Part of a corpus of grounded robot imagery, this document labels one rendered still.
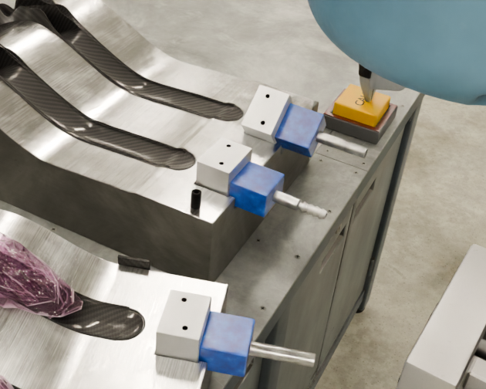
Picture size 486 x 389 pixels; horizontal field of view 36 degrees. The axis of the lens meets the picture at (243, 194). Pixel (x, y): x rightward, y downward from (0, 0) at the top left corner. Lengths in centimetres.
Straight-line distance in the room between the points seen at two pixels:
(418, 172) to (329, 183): 148
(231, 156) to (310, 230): 16
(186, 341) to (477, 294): 23
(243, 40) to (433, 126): 149
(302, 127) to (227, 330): 26
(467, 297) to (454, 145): 204
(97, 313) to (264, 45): 64
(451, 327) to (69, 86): 54
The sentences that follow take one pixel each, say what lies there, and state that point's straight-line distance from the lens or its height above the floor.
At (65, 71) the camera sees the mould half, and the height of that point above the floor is 91.
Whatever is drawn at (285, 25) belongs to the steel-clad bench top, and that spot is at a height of 80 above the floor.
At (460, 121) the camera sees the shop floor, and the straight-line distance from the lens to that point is 270.
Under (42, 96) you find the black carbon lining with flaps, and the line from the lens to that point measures 87.
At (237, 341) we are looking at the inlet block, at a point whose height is 87.
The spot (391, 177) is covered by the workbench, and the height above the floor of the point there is 43.
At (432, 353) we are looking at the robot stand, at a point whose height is 99.
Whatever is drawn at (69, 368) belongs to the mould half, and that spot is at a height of 86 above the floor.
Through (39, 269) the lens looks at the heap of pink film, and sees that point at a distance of 67.
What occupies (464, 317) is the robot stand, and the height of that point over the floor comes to 99.
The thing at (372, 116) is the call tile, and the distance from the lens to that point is 100.
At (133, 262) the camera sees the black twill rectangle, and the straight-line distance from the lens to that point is 71.
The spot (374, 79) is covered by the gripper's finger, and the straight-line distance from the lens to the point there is 99.
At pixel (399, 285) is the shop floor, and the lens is 199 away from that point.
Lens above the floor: 135
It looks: 38 degrees down
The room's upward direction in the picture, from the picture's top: 6 degrees clockwise
